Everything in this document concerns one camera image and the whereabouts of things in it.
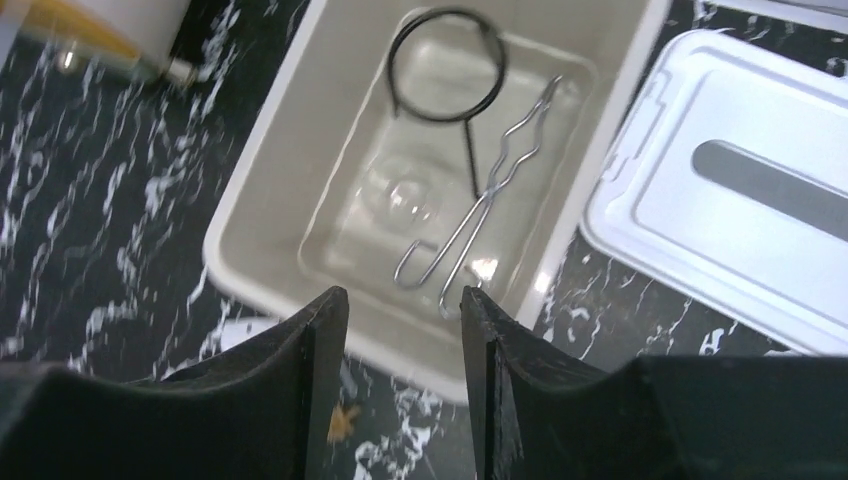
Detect white bin lid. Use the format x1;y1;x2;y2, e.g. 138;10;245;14
580;30;847;356

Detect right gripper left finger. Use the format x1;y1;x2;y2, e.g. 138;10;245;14
1;286;349;479

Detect metal crucible tongs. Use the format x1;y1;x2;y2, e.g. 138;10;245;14
393;75;563;320

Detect clear glass beaker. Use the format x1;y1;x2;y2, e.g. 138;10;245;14
355;155;442;233

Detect round beige drawer cabinet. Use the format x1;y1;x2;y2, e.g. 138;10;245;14
1;0;198;87

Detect black cable ties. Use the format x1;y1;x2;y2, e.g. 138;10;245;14
386;5;510;200

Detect beige plastic bin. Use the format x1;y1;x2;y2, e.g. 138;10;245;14
203;1;671;404

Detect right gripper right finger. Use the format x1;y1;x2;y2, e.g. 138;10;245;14
460;287;847;479

